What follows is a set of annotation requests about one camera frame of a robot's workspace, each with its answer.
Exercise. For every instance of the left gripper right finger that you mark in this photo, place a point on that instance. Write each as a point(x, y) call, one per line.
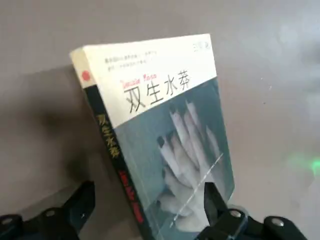
point(217, 215)

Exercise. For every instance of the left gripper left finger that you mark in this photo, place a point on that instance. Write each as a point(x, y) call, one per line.
point(72, 212)

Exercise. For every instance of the dark book with hands cover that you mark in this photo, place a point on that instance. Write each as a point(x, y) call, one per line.
point(162, 125)

